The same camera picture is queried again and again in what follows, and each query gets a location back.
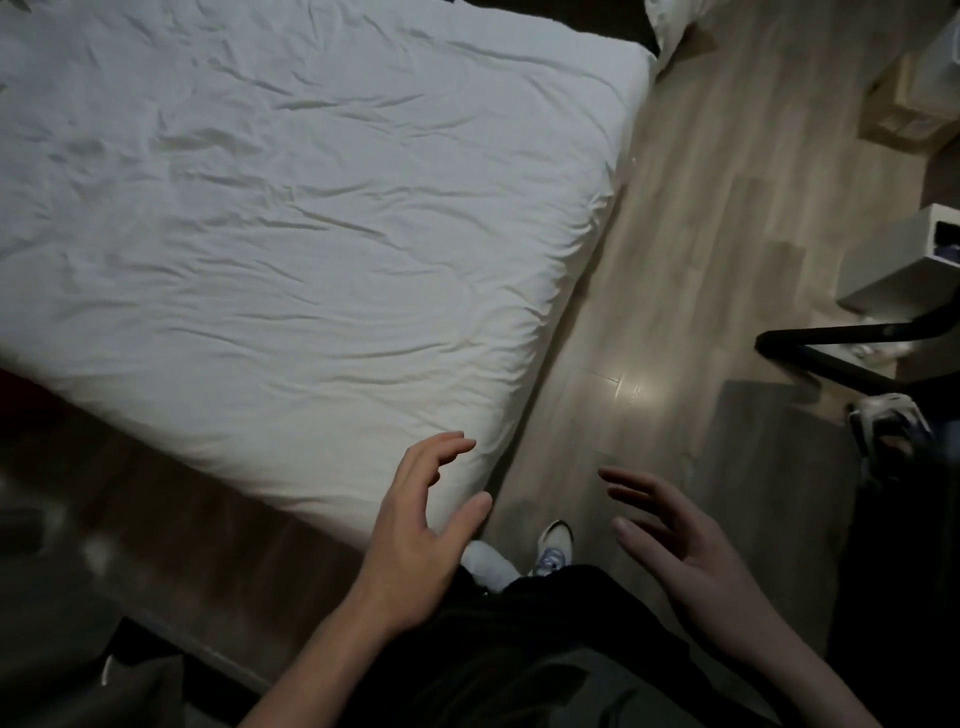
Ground person's right hand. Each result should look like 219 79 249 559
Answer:
597 467 790 670

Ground person's left hand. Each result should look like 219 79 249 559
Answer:
350 431 494 640

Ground person's black trousers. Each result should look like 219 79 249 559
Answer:
341 562 774 728

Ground person's grey shirt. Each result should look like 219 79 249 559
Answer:
404 648 759 728

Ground white plastic bag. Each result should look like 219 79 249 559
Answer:
847 337 920 369

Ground grey box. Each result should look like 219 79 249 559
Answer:
836 202 960 320

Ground dark curtain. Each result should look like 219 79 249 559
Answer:
0 479 189 728

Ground cardboard box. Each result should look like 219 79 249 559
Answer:
858 52 960 155

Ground white wrinkled duvet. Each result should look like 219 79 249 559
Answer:
0 0 481 391

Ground white object with black straps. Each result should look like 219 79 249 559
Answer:
845 392 937 483

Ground black furniture frame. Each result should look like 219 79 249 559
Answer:
753 288 960 399

